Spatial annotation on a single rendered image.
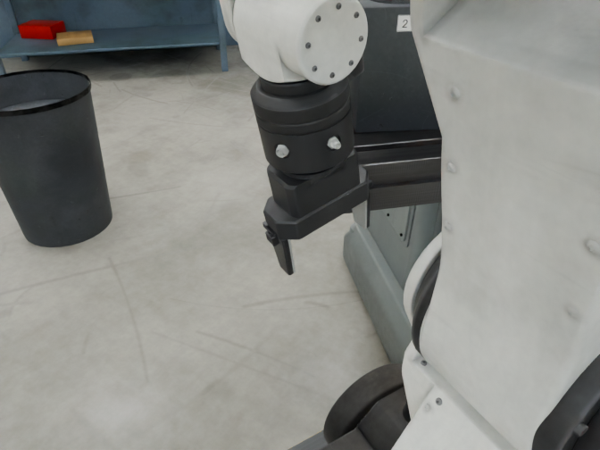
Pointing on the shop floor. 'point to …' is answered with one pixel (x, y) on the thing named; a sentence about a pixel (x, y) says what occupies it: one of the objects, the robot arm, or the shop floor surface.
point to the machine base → (378, 291)
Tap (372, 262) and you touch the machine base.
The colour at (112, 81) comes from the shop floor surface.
